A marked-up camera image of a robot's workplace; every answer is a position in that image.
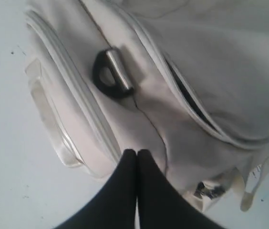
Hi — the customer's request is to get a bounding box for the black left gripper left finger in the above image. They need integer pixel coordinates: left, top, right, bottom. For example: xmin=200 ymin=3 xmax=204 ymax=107
xmin=57 ymin=149 xmax=136 ymax=229

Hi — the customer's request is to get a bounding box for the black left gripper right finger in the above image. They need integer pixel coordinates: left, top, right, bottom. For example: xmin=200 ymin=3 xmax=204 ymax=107
xmin=137 ymin=149 xmax=222 ymax=229

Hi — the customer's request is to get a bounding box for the beige duffel bag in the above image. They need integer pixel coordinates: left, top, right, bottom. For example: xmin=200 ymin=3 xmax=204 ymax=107
xmin=25 ymin=0 xmax=269 ymax=212

